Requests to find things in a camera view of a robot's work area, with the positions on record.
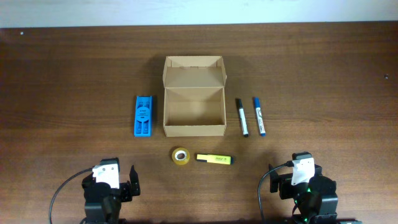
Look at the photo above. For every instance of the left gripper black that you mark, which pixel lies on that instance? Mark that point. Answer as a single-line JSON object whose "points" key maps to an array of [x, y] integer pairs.
{"points": [[125, 188]]}

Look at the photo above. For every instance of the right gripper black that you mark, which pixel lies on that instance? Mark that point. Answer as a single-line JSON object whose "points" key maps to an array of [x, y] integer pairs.
{"points": [[285, 182]]}

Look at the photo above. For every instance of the yellow highlighter pen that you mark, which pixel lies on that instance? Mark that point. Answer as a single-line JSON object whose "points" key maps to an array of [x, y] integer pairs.
{"points": [[216, 159]]}

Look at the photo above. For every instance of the yellow adhesive tape roll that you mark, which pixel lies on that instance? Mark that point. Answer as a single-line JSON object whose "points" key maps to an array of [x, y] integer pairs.
{"points": [[180, 156]]}

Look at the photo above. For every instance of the blue plastic holder block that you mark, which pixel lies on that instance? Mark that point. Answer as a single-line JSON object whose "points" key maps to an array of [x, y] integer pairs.
{"points": [[143, 116]]}

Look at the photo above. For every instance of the black whiteboard marker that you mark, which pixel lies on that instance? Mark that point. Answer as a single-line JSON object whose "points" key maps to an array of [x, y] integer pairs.
{"points": [[242, 117]]}

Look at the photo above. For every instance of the blue whiteboard marker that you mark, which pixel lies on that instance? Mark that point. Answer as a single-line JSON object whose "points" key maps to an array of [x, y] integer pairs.
{"points": [[260, 122]]}

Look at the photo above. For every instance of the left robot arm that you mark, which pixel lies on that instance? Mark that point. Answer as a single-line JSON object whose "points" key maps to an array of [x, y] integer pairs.
{"points": [[106, 212]]}

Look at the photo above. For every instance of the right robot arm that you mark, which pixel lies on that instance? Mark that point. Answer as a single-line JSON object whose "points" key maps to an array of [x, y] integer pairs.
{"points": [[314, 195]]}

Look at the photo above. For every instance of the open cardboard box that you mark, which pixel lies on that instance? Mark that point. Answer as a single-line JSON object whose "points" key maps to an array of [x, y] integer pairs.
{"points": [[194, 97]]}

